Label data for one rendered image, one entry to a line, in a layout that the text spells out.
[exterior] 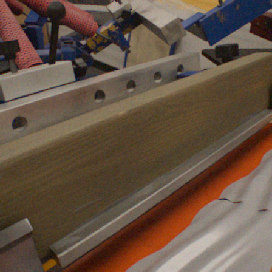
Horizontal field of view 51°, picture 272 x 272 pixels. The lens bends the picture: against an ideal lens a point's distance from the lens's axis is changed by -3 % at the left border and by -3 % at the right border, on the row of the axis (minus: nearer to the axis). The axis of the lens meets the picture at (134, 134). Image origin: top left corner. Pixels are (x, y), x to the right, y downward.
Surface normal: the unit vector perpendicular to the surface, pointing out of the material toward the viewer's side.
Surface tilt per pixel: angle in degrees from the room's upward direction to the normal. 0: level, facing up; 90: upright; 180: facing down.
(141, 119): 75
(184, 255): 17
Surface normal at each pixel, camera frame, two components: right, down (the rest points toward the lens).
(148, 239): -0.15, -0.93
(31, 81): 0.67, 0.16
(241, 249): 0.13, -0.69
